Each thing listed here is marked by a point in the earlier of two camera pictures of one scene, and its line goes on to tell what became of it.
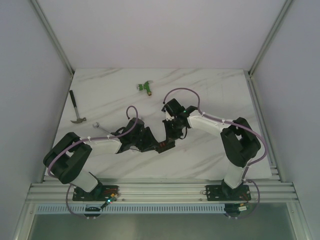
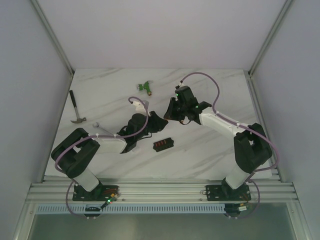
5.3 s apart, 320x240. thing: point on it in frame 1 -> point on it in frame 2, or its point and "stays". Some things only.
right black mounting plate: [225, 192] stays
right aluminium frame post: [269, 36] stays
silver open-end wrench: [97, 125] stays
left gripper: [146, 139] -> [154, 120]
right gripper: [171, 136] -> [170, 113]
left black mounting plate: [102, 193] stays
